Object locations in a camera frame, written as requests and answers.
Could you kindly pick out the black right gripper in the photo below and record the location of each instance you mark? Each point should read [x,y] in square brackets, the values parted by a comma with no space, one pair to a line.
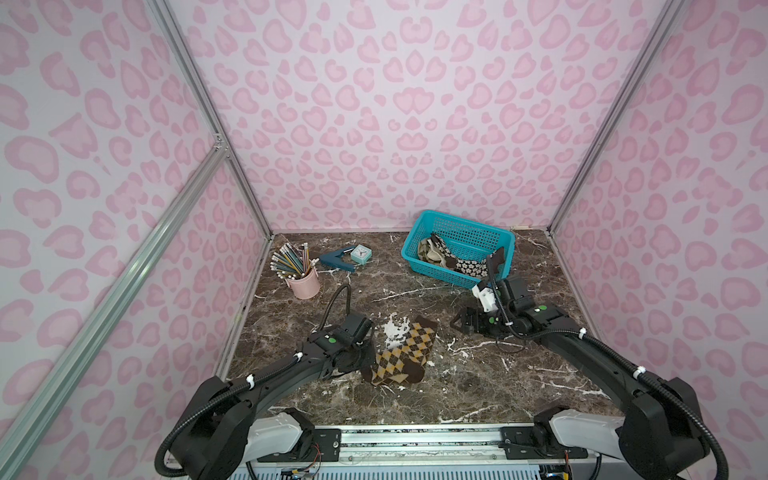
[495,285]

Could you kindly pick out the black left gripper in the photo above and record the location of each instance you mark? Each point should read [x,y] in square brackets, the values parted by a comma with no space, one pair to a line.
[365,358]

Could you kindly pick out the brown daisy pattern sock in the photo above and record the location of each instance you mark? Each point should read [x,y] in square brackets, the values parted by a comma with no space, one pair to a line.
[472,268]

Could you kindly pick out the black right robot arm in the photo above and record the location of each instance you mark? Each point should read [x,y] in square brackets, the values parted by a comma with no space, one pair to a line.
[659,431]

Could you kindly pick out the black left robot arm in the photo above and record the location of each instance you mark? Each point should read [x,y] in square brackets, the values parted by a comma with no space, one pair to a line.
[252,402]

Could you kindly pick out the pink metal pencil cup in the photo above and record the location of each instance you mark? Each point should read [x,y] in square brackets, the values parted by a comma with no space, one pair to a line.
[305,287]

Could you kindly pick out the dark teal stapler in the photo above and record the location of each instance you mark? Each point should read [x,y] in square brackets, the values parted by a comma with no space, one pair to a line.
[335,260]

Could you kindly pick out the teal plastic mesh basket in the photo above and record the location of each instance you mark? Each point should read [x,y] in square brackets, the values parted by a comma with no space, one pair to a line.
[466,239]

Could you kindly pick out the small mint alarm clock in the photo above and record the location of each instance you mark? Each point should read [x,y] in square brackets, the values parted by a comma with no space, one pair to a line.
[361,254]

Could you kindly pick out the bundle of coloured pencils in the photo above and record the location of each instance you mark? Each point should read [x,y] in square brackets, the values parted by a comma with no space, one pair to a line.
[292,262]

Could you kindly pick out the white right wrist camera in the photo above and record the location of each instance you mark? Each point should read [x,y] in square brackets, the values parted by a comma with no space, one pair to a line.
[486,295]

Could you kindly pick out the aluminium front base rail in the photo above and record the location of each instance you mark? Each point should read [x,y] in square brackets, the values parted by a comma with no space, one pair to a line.
[289,437]

